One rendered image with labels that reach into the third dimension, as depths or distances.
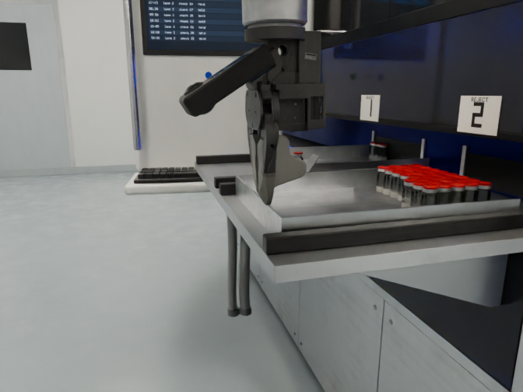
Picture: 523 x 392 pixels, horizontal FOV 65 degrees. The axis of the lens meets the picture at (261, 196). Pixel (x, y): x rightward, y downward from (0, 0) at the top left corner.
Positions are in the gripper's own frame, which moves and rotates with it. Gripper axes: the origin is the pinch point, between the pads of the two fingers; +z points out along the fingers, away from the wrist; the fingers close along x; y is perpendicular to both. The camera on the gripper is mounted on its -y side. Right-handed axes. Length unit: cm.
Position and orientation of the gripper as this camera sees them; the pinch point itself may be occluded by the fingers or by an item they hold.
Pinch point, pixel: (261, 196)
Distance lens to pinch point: 53.0
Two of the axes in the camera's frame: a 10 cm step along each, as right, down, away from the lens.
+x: -2.7, -2.5, 9.3
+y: 9.6, -1.0, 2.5
